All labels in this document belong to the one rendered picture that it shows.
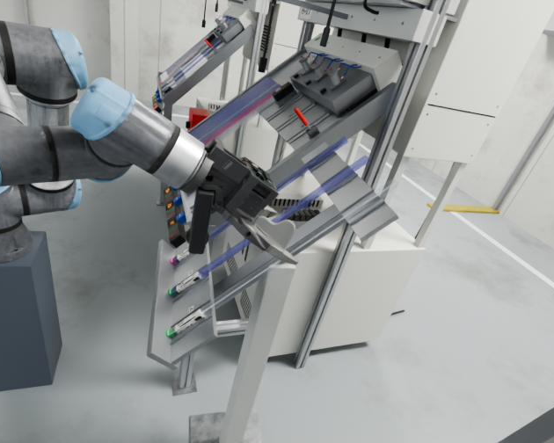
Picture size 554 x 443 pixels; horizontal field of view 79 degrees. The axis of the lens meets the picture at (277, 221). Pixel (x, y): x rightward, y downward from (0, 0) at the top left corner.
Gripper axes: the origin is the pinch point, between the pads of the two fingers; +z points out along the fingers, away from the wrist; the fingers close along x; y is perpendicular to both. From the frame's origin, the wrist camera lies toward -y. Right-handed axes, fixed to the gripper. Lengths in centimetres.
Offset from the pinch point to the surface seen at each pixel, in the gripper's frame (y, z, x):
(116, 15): -44, -81, 438
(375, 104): 32, 21, 43
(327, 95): 26, 11, 51
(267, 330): -25.8, 20.6, 8.0
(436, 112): 44, 41, 45
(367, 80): 36, 16, 47
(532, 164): 131, 311, 212
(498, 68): 65, 47, 47
